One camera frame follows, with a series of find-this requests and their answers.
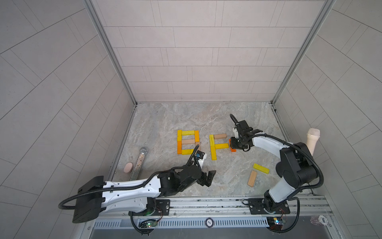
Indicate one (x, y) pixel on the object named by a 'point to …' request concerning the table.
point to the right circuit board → (275, 223)
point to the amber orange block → (197, 136)
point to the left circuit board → (146, 223)
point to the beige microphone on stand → (313, 135)
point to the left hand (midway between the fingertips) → (211, 170)
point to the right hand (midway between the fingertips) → (231, 144)
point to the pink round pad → (128, 167)
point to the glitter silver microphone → (136, 170)
